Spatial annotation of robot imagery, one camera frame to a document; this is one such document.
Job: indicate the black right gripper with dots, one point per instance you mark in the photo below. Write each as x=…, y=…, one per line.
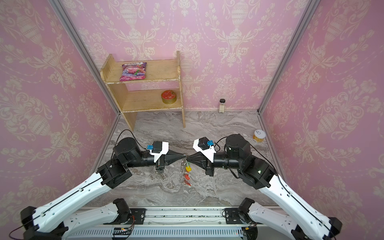
x=209, y=163

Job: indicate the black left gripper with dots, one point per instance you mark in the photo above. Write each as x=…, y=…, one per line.
x=160, y=160

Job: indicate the aluminium corner post left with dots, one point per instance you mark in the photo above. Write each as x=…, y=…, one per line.
x=74, y=35

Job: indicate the red gold round tin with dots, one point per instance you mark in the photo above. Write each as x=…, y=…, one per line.
x=169, y=97

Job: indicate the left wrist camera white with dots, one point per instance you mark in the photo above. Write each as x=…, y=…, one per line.
x=157, y=149

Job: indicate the aluminium corner post right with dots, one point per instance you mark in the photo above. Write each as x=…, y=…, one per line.
x=296, y=37

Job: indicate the aluminium corner post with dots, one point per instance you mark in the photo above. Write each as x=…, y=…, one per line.
x=74, y=35
x=296, y=37

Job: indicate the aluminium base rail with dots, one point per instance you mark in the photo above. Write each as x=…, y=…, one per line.
x=183, y=216

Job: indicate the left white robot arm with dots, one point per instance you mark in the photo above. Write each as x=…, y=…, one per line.
x=59, y=218

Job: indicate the wooden two-tier shelf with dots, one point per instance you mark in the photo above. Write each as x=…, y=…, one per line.
x=130, y=103

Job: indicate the pink snack bag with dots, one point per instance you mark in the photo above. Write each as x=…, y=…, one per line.
x=133, y=71

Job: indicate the spice jar black lid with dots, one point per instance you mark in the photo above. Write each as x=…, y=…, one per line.
x=222, y=106

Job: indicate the orange fruit can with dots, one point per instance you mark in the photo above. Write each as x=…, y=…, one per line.
x=259, y=136

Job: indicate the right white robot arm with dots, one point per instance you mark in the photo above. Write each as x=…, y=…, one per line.
x=301, y=221

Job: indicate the white perforated cable tray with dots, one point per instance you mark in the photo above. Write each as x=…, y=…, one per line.
x=153, y=233

